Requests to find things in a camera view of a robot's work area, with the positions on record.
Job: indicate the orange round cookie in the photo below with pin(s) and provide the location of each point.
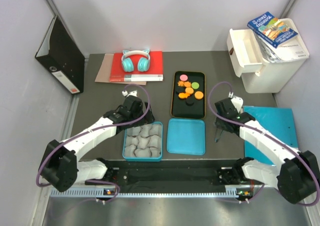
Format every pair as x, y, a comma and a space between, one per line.
198, 95
189, 90

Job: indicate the black round cookie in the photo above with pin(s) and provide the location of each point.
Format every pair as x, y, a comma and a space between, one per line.
190, 101
179, 90

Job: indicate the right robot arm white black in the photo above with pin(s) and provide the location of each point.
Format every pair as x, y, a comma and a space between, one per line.
294, 174

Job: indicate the orange flower cookie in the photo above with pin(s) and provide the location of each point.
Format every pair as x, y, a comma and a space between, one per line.
181, 83
187, 84

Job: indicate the teal cat ear headphones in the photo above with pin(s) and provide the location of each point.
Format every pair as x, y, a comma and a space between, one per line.
135, 59

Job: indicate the red book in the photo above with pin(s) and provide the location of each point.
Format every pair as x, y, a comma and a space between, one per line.
155, 72

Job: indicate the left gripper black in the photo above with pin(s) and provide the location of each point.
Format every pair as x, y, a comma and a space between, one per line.
147, 119

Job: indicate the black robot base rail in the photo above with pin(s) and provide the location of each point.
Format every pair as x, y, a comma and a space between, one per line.
174, 176

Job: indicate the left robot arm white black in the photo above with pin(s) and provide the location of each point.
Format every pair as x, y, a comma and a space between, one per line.
61, 165

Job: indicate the white drawer unit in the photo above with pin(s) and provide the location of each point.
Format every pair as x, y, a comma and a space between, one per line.
259, 75

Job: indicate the teal cookie tin box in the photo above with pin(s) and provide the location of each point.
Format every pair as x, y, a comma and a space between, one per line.
144, 143

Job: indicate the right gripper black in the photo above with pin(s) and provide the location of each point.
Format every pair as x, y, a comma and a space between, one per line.
219, 124

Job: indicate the blue folder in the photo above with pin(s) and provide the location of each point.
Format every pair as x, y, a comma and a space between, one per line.
278, 121

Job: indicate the brown cardboard folder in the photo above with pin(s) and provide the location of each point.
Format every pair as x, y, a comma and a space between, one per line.
103, 75

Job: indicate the white booklet stack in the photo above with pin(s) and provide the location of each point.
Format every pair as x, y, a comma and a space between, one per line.
286, 52

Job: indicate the blue paperback book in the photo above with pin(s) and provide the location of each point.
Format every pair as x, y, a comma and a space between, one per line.
271, 29

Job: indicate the green round cookie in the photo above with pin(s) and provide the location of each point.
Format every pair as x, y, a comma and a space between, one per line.
195, 85

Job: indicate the black cookie tray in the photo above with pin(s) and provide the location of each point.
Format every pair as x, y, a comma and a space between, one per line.
179, 109

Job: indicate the orange fish cookie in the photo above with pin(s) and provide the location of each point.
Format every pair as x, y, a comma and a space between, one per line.
183, 95

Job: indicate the grey cable duct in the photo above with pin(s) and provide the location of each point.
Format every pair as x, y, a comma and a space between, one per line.
101, 192

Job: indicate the pink round cookie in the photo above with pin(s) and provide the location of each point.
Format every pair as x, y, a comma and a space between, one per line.
183, 77

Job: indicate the black ring binder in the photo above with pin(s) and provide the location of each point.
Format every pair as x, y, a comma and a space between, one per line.
61, 57

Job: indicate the teal tin lid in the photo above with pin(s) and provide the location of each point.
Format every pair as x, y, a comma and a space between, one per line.
186, 136

